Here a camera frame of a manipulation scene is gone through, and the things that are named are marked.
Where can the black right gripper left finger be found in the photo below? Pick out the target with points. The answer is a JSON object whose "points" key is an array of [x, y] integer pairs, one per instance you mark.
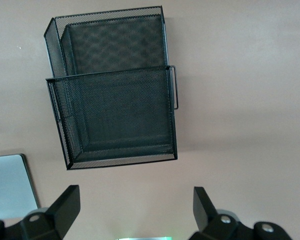
{"points": [[62, 207]]}

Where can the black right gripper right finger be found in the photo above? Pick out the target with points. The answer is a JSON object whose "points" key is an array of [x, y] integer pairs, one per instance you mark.
{"points": [[202, 207]]}

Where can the silver laptop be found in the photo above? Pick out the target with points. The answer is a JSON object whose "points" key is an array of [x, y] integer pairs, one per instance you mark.
{"points": [[7, 185]]}

